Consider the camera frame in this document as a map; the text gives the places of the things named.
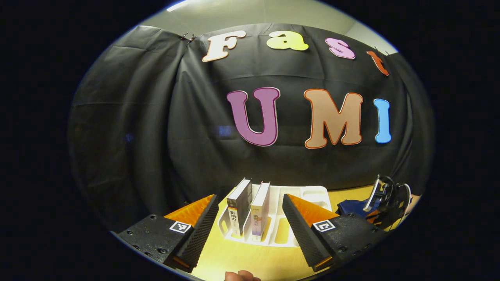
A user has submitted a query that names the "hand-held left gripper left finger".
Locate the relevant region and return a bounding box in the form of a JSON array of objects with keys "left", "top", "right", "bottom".
[{"left": 117, "top": 194, "right": 219, "bottom": 274}]

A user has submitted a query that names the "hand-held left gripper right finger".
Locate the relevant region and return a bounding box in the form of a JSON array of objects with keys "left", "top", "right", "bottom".
[{"left": 282, "top": 194, "right": 387, "bottom": 272}]

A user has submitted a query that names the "white bookshelf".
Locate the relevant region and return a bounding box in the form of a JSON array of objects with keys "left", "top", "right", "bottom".
[{"left": 218, "top": 185, "right": 332, "bottom": 247}]

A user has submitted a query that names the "blue schoolbag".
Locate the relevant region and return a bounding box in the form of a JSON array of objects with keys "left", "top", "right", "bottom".
[{"left": 337, "top": 198, "right": 377, "bottom": 219}]

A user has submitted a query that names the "dark cover book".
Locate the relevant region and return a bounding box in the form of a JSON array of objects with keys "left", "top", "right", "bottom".
[{"left": 227, "top": 178, "right": 252, "bottom": 237}]

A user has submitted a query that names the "white and purple book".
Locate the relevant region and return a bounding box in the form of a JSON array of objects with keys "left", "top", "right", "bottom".
[{"left": 250, "top": 181, "right": 271, "bottom": 242}]

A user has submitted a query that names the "black backdrop cloth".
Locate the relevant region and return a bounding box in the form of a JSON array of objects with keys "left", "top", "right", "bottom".
[{"left": 68, "top": 23, "right": 435, "bottom": 235}]

